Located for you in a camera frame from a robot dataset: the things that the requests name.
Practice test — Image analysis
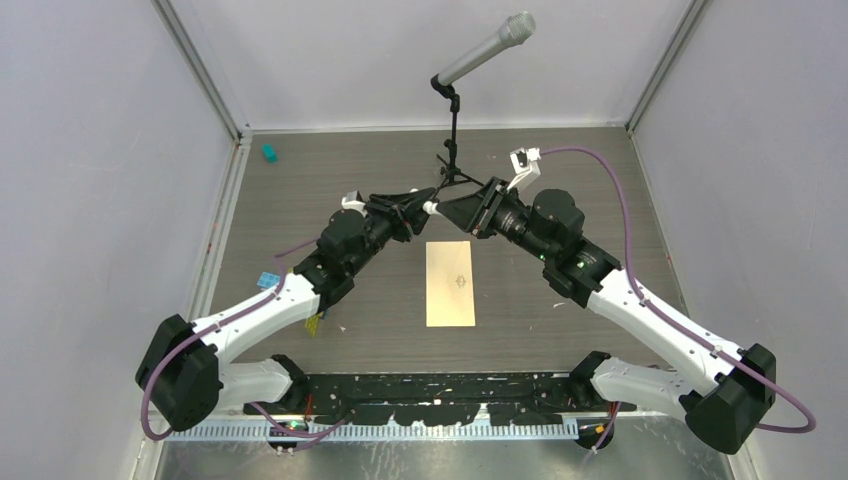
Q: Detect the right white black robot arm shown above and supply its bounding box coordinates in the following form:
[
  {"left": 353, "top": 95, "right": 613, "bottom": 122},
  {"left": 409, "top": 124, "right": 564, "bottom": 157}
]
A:
[{"left": 423, "top": 178, "right": 777, "bottom": 454}]

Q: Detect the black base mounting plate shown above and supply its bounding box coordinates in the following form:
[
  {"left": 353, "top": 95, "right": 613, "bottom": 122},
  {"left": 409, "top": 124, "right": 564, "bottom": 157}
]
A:
[{"left": 260, "top": 372, "right": 612, "bottom": 426}]

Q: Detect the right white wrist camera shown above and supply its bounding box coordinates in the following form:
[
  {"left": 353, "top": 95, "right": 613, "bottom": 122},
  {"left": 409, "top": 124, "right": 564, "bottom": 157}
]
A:
[{"left": 507, "top": 147, "right": 542, "bottom": 193}]

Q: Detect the silver microphone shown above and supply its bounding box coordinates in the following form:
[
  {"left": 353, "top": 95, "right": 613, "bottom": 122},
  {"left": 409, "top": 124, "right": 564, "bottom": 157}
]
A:
[{"left": 431, "top": 11, "right": 536, "bottom": 88}]

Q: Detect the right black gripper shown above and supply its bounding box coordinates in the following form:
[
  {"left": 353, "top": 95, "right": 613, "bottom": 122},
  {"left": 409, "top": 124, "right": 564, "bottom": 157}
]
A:
[{"left": 437, "top": 176, "right": 555, "bottom": 264}]

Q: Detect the teal small block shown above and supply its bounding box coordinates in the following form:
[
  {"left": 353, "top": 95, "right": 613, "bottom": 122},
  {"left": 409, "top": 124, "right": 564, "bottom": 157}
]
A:
[{"left": 261, "top": 144, "right": 278, "bottom": 163}]

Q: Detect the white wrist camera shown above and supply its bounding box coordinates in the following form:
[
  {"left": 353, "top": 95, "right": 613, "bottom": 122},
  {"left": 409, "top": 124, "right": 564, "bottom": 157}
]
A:
[
  {"left": 507, "top": 147, "right": 542, "bottom": 193},
  {"left": 341, "top": 190, "right": 366, "bottom": 216}
]

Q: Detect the black tripod microphone stand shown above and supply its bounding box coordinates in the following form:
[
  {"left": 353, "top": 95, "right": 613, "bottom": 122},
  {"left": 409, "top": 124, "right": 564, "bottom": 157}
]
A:
[{"left": 430, "top": 75, "right": 483, "bottom": 200}]

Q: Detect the green white glue stick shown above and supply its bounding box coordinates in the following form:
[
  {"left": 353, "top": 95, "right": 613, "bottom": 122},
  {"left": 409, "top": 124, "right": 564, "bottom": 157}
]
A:
[{"left": 422, "top": 201, "right": 439, "bottom": 215}]

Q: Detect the colourful toy brick structure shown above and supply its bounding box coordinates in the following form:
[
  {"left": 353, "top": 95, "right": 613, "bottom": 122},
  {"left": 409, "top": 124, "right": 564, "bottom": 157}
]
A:
[{"left": 257, "top": 272, "right": 281, "bottom": 290}]

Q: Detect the white slotted cable duct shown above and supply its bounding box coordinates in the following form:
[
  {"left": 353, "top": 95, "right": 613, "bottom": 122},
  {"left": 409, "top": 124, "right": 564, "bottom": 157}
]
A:
[{"left": 167, "top": 418, "right": 579, "bottom": 442}]

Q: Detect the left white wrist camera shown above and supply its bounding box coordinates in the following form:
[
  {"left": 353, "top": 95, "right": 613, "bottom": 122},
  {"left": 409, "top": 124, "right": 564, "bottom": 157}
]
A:
[{"left": 341, "top": 190, "right": 366, "bottom": 216}]

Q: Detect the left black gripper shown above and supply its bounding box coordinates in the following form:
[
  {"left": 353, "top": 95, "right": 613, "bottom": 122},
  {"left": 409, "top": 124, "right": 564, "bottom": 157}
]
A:
[{"left": 346, "top": 190, "right": 438, "bottom": 276}]

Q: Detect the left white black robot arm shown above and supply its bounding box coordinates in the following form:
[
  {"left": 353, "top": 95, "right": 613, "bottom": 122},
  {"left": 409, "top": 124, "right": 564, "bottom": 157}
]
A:
[{"left": 135, "top": 187, "right": 436, "bottom": 440}]

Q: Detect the yellow-green lattice piece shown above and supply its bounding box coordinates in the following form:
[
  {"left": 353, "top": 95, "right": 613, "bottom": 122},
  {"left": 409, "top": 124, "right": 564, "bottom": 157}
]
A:
[{"left": 304, "top": 313, "right": 323, "bottom": 337}]

